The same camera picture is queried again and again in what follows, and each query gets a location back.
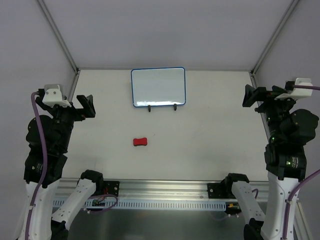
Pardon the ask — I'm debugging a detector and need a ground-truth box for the red whiteboard eraser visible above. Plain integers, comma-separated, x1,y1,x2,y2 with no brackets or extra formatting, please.
132,137,148,147

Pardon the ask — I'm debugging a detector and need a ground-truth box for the blue framed whiteboard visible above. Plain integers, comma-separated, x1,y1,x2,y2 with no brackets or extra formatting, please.
130,67,187,109

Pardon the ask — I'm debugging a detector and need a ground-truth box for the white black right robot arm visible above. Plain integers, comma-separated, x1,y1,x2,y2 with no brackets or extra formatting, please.
207,81,319,240

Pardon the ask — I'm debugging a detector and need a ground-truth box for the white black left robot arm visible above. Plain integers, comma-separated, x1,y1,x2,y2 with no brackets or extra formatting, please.
17,90,104,240

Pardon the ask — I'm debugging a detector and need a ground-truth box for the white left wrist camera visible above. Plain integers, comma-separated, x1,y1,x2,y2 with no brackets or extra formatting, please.
42,84,72,108

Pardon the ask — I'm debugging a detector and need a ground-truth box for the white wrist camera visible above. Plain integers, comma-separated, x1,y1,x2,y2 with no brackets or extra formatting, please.
42,84,72,108
275,77,313,100

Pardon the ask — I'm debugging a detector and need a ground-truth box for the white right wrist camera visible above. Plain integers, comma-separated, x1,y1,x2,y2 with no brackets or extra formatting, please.
275,77,313,100

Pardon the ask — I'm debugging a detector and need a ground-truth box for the aluminium frame profile left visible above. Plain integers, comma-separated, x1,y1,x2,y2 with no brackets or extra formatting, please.
35,0,79,74

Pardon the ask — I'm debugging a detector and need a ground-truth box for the aluminium frame profile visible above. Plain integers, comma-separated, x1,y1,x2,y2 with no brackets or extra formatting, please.
35,0,79,74
250,0,301,77

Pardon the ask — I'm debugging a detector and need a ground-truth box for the black wire whiteboard stand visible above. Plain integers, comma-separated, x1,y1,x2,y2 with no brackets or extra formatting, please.
147,103,178,113

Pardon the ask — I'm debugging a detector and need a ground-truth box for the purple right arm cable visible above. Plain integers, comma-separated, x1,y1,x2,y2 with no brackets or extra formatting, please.
249,84,320,240

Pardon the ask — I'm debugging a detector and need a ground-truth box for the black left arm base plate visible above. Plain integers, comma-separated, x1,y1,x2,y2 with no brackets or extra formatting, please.
102,180,120,197

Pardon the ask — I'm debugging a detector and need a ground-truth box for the white slotted cable duct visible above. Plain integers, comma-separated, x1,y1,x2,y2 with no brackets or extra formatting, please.
53,198,227,212

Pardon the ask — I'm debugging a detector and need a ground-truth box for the aluminium mounting rail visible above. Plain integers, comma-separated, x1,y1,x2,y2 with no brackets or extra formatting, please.
53,177,300,201

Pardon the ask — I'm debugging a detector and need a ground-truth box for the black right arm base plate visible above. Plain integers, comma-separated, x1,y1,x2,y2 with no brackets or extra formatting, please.
207,182,235,199

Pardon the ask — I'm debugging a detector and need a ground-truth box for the aluminium frame profile right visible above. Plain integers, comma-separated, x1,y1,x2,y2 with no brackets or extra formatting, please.
250,0,301,77

